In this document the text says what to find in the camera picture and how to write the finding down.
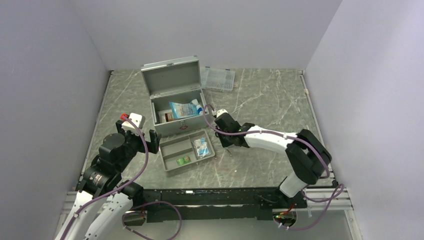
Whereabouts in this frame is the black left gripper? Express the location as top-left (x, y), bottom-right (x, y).
top-left (116, 120), bottom-right (161, 172)

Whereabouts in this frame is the white blue bandage roll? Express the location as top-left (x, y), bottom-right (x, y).
top-left (191, 99), bottom-right (204, 116)

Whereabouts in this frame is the white gauze packet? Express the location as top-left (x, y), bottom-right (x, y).
top-left (157, 109), bottom-right (172, 124)

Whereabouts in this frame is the alcohol wipes zip bag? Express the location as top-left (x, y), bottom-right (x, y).
top-left (192, 137), bottom-right (210, 158)

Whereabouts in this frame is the green wind oil box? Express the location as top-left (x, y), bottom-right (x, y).
top-left (176, 156), bottom-right (191, 166)

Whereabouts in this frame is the blue white mask pack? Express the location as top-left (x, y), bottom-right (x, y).
top-left (169, 101), bottom-right (198, 119)

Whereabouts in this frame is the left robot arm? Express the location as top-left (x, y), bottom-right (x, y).
top-left (55, 114), bottom-right (161, 240)

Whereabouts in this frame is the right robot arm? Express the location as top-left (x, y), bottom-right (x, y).
top-left (214, 109), bottom-right (332, 208)

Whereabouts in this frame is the grey metal medicine case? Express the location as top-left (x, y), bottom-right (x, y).
top-left (140, 55), bottom-right (206, 137)

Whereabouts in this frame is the grey plastic divided tray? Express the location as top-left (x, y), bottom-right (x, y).
top-left (159, 130), bottom-right (216, 173)

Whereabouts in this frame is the clear plastic pill organizer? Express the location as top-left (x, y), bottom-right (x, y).
top-left (200, 66), bottom-right (236, 92)

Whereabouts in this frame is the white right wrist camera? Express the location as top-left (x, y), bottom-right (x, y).
top-left (215, 109), bottom-right (228, 118)

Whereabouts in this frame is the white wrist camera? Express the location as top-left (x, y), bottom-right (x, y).
top-left (215, 109), bottom-right (228, 118)
top-left (120, 112), bottom-right (146, 135)

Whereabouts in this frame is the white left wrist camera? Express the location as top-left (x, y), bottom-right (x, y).
top-left (120, 112), bottom-right (146, 135)

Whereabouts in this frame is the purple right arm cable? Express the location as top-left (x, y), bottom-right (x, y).
top-left (202, 104), bottom-right (345, 232)

